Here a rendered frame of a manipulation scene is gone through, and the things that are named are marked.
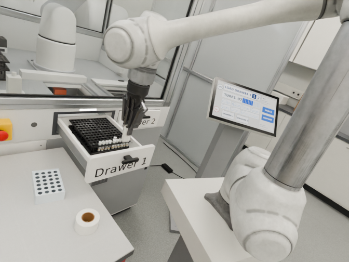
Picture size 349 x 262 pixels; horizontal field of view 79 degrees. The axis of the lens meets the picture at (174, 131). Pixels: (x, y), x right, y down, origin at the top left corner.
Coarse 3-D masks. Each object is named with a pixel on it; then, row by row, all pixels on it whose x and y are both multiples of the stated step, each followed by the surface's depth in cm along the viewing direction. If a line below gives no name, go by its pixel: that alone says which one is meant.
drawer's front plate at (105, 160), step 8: (152, 144) 91; (112, 152) 77; (120, 152) 78; (128, 152) 81; (136, 152) 84; (144, 152) 88; (152, 152) 92; (88, 160) 71; (96, 160) 72; (104, 160) 75; (112, 160) 77; (120, 160) 80; (88, 168) 72; (96, 168) 74; (104, 168) 77; (112, 168) 80; (128, 168) 86; (136, 168) 90; (88, 176) 73; (104, 176) 79
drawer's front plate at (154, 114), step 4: (120, 112) 111; (148, 112) 125; (152, 112) 127; (156, 112) 130; (120, 116) 112; (152, 116) 129; (156, 116) 132; (120, 120) 113; (144, 120) 126; (148, 120) 128; (152, 120) 131; (156, 120) 133; (120, 124) 115; (140, 124) 125; (144, 124) 128; (148, 124) 130; (152, 124) 133; (156, 124) 135
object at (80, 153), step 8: (64, 120) 95; (112, 120) 107; (64, 128) 87; (120, 128) 102; (64, 136) 88; (72, 136) 83; (72, 144) 83; (80, 144) 81; (128, 144) 99; (136, 144) 95; (80, 152) 79; (80, 160) 79
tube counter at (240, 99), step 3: (237, 99) 149; (240, 99) 149; (243, 99) 150; (246, 99) 151; (249, 99) 151; (243, 102) 149; (246, 102) 150; (249, 102) 151; (252, 102) 151; (255, 102) 152; (258, 102) 152; (249, 105) 150; (252, 105) 151; (255, 105) 151; (258, 105) 152
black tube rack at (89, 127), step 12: (72, 120) 93; (84, 120) 98; (96, 120) 100; (108, 120) 104; (72, 132) 92; (84, 132) 88; (96, 132) 91; (108, 132) 94; (120, 132) 98; (84, 144) 86
